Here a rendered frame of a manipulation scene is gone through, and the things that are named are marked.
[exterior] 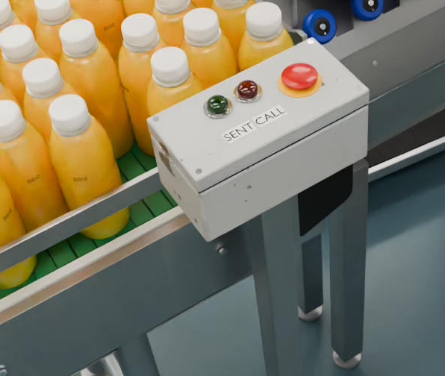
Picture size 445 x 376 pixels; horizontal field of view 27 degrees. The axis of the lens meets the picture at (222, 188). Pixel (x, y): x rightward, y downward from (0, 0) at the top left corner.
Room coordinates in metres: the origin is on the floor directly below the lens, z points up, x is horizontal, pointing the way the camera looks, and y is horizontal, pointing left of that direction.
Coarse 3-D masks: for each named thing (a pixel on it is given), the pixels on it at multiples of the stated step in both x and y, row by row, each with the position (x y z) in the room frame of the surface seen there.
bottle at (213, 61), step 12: (216, 36) 0.80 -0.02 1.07; (192, 48) 0.79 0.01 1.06; (204, 48) 0.79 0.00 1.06; (216, 48) 0.79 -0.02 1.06; (228, 48) 0.80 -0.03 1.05; (192, 60) 0.78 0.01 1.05; (204, 60) 0.78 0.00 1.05; (216, 60) 0.78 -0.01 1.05; (228, 60) 0.79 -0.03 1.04; (204, 72) 0.78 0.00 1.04; (216, 72) 0.78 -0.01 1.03; (228, 72) 0.78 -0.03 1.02; (204, 84) 0.77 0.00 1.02
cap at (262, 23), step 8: (256, 8) 0.81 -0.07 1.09; (264, 8) 0.81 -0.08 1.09; (272, 8) 0.81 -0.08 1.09; (248, 16) 0.80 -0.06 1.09; (256, 16) 0.80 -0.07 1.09; (264, 16) 0.79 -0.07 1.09; (272, 16) 0.79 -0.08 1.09; (280, 16) 0.79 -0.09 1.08; (248, 24) 0.79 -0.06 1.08; (256, 24) 0.78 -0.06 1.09; (264, 24) 0.78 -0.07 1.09; (272, 24) 0.78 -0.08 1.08; (280, 24) 0.79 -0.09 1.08; (256, 32) 0.78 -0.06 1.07; (264, 32) 0.78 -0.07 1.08; (272, 32) 0.78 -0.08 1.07
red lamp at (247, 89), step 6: (240, 84) 0.67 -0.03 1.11; (246, 84) 0.67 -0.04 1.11; (252, 84) 0.67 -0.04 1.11; (240, 90) 0.66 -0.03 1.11; (246, 90) 0.66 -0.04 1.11; (252, 90) 0.66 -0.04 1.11; (258, 90) 0.67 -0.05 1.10; (240, 96) 0.66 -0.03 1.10; (246, 96) 0.66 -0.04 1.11; (252, 96) 0.66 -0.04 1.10
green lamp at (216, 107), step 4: (212, 96) 0.66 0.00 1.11; (216, 96) 0.66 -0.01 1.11; (220, 96) 0.66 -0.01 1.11; (224, 96) 0.66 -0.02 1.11; (208, 100) 0.66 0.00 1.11; (212, 100) 0.65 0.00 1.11; (216, 100) 0.65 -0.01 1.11; (220, 100) 0.65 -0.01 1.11; (224, 100) 0.65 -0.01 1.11; (208, 104) 0.65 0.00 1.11; (212, 104) 0.65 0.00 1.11; (216, 104) 0.65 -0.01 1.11; (220, 104) 0.65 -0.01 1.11; (224, 104) 0.65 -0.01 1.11; (208, 108) 0.65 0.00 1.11; (212, 108) 0.65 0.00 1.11; (216, 108) 0.64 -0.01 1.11; (220, 108) 0.64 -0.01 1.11; (224, 108) 0.64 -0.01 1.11; (212, 112) 0.64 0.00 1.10; (216, 112) 0.64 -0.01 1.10; (220, 112) 0.64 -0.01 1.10
